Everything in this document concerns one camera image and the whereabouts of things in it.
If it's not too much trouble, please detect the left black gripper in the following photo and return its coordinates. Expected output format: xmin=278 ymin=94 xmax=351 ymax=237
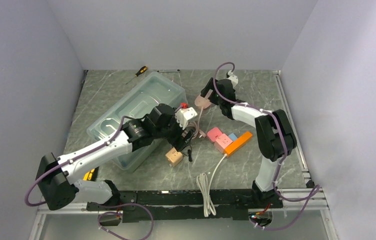
xmin=154 ymin=109 xmax=195 ymax=151

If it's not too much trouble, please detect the black power adapter plug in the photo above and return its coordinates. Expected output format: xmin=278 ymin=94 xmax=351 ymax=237
xmin=173 ymin=130 xmax=195 ymax=152

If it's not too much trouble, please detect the beige cube socket adapter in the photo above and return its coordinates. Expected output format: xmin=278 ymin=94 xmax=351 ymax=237
xmin=165 ymin=147 xmax=184 ymax=167

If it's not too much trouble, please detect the round pink power socket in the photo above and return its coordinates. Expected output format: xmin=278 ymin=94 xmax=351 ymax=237
xmin=194 ymin=95 xmax=212 ymax=109

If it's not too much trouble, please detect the dark pink plug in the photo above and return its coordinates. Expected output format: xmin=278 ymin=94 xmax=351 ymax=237
xmin=206 ymin=127 xmax=223 ymax=143

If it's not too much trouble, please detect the orange power strip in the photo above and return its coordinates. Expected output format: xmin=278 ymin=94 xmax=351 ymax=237
xmin=223 ymin=131 xmax=253 ymax=157

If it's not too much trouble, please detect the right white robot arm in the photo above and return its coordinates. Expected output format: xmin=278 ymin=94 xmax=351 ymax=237
xmin=200 ymin=77 xmax=297 ymax=208

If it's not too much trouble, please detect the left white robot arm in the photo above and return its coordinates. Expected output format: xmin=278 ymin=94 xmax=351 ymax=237
xmin=34 ymin=103 xmax=198 ymax=211

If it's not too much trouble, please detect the pink square socket adapter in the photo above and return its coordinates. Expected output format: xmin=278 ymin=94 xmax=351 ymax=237
xmin=214 ymin=133 xmax=233 ymax=154

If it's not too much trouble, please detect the clear plastic storage box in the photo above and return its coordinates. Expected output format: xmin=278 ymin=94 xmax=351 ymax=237
xmin=86 ymin=71 xmax=189 ymax=173

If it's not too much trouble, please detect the blue small adapter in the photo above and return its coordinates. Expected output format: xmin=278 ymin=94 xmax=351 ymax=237
xmin=228 ymin=133 xmax=238 ymax=142

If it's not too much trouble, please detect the small orange black screwdriver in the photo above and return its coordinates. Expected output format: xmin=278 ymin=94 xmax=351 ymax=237
xmin=125 ymin=65 xmax=148 ymax=85

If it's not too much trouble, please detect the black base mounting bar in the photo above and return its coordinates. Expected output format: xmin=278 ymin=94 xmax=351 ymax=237
xmin=86 ymin=189 xmax=283 ymax=223

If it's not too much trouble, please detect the yellow black screwdriver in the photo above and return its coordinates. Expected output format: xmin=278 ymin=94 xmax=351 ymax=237
xmin=83 ymin=167 xmax=99 ymax=182

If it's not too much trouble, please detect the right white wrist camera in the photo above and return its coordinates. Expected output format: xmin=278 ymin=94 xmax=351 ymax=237
xmin=226 ymin=70 xmax=239 ymax=88

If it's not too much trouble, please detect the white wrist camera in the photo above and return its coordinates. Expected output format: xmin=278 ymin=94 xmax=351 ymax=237
xmin=226 ymin=70 xmax=239 ymax=88
xmin=175 ymin=102 xmax=198 ymax=130

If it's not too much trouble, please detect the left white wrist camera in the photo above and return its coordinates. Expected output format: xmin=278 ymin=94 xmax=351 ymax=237
xmin=175 ymin=102 xmax=198 ymax=130

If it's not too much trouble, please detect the white coiled cable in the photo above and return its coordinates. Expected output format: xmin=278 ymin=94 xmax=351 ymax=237
xmin=196 ymin=154 xmax=228 ymax=218

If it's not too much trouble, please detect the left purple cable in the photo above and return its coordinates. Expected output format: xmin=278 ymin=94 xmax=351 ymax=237
xmin=24 ymin=115 xmax=139 ymax=207

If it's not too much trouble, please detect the aluminium frame rail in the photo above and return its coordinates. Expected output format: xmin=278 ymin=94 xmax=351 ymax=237
xmin=28 ymin=200 xmax=91 ymax=240

